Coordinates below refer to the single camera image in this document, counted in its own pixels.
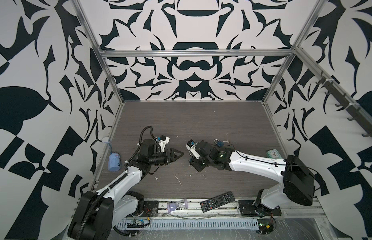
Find blue padlock with key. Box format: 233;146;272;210
214;139;225;148

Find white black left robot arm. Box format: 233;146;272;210
68;139;184;240

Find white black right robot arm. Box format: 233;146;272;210
186;140;315;216

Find black remote control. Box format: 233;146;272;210
200;192;235;213

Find clear safety glasses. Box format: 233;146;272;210
167;199;189;214

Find teal alarm clock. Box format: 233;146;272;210
267;149;282;159

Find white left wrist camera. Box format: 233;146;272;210
156;135;170;153

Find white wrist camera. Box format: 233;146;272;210
156;135;170;153
186;140;200;160

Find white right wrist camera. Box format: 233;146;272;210
186;140;200;160

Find black corrugated cable hose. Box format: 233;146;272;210
138;125;157;145

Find light blue device left wall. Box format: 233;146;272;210
108;153;121;172

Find white slotted cable duct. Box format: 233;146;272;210
116;219;259;231

